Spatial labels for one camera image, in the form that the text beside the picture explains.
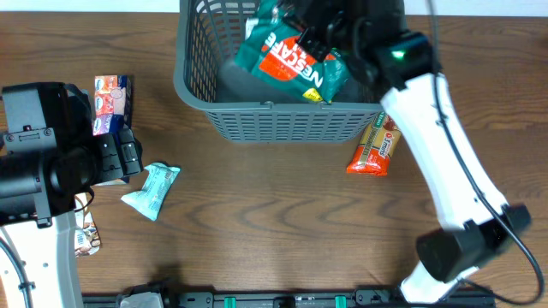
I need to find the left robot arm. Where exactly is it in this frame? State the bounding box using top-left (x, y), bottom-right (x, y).
top-left (1, 82), bottom-right (143, 307)

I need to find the grey plastic basket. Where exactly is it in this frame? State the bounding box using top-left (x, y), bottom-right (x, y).
top-left (174, 0), bottom-right (381, 143)

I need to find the orange spaghetti packet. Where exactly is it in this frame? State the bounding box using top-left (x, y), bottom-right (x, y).
top-left (346, 112), bottom-right (402, 176)

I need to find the green Nescafe coffee bag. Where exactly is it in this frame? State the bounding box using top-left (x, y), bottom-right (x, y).
top-left (235, 0), bottom-right (350, 104)

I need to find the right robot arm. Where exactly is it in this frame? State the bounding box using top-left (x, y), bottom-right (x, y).
top-left (284, 1), bottom-right (531, 306)

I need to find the Kleenex tissue multipack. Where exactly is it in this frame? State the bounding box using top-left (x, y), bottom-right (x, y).
top-left (92, 75), bottom-right (133, 135)

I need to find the light teal snack packet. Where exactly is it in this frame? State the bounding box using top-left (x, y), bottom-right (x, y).
top-left (121, 163), bottom-right (181, 221)

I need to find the beige granola snack pouch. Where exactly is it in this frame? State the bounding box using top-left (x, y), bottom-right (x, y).
top-left (74, 193), bottom-right (101, 257)

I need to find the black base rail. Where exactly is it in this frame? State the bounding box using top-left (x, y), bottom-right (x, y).
top-left (83, 288), bottom-right (497, 308)

